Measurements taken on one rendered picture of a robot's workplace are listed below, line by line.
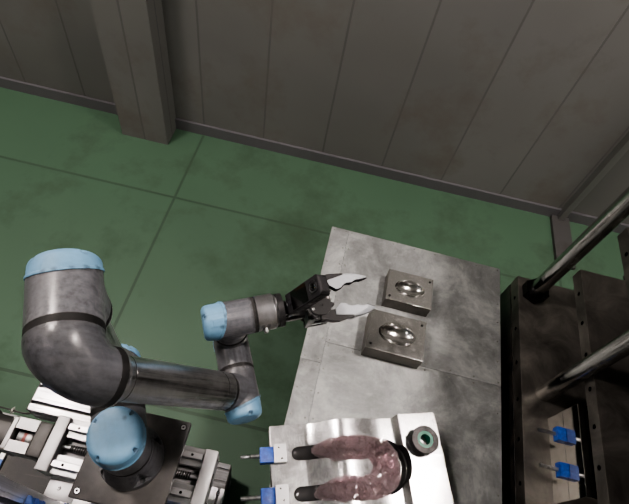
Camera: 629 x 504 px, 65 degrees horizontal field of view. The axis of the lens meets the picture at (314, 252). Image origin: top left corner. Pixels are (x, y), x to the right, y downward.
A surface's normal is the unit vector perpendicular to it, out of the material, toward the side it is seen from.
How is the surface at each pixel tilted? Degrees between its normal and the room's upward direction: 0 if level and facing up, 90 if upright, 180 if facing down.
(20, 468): 0
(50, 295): 5
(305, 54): 90
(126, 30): 90
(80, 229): 0
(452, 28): 90
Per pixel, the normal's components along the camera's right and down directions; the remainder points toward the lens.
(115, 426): 0.17, -0.44
